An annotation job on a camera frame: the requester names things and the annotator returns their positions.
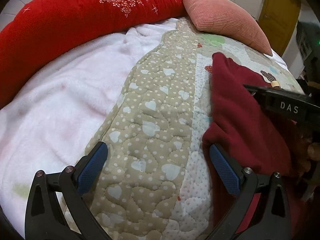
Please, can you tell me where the dark red knit sweater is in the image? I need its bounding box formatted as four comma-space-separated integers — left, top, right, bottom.
202, 52, 313, 240

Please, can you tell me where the beige sweater neck label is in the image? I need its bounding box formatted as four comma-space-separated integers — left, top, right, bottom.
271, 80, 280, 88

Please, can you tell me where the wooden door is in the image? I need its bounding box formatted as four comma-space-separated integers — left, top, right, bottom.
258, 0, 301, 56

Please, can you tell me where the white fleece blanket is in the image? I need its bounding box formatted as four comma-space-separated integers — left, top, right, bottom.
1, 18, 176, 235

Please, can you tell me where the heart patterned patchwork bedspread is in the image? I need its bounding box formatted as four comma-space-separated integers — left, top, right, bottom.
87, 18, 302, 239

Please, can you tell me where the red floral quilt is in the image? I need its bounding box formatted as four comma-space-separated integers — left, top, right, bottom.
1, 0, 185, 106

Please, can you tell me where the pink corduroy pillow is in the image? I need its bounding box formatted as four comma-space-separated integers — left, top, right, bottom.
183, 0, 272, 56

